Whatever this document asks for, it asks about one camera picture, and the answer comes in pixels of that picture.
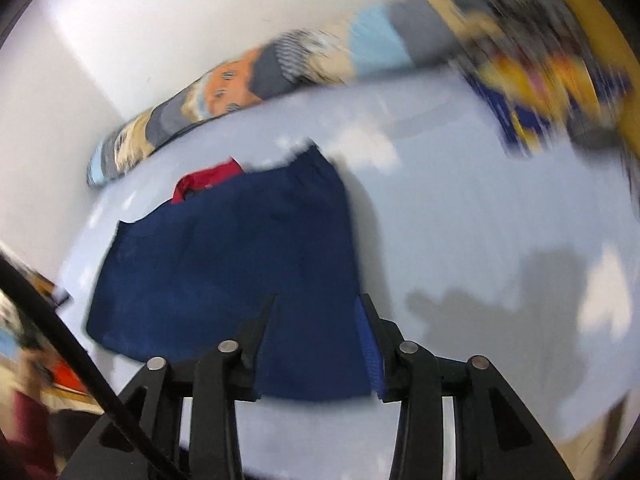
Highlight wooden shelf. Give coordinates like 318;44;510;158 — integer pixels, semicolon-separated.
0;245;73;311

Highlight navy work jacket red collar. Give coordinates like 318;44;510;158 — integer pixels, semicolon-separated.
85;142;373;403

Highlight yellow blue starry cloth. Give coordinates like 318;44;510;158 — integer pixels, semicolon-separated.
465;45;626;158

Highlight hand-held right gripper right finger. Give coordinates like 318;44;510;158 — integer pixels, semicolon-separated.
353;294;576;480

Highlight dark red cloth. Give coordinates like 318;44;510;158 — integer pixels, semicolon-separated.
10;389;57;476

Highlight light blue cloud bed sheet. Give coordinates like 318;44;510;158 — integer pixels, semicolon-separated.
57;72;640;480

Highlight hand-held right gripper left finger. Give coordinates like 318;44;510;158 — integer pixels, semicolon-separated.
60;294;277;480

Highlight rolled patchwork quilt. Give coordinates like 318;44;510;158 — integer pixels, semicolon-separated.
87;0;466;188

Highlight wooden headboard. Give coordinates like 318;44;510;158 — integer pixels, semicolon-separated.
440;0;640;126

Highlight black cable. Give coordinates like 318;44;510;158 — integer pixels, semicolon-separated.
0;255;187;480

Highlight red plastic containers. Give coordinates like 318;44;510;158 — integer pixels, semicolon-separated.
50;359;91;396

